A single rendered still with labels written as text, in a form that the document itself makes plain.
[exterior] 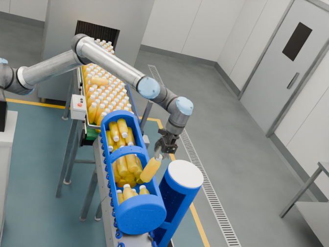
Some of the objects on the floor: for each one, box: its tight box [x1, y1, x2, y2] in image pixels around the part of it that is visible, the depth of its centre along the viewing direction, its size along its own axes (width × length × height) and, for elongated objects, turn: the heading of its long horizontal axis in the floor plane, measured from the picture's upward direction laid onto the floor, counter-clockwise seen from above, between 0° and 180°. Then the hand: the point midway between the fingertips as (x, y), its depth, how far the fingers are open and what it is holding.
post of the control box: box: [55, 119, 78, 197], centre depth 279 cm, size 4×4×100 cm
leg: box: [94, 201, 102, 221], centre depth 282 cm, size 6×6×63 cm
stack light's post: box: [140, 100, 153, 130], centre depth 316 cm, size 4×4×110 cm
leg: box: [79, 169, 98, 222], centre depth 277 cm, size 6×6×63 cm
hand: (159, 156), depth 169 cm, fingers closed on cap, 4 cm apart
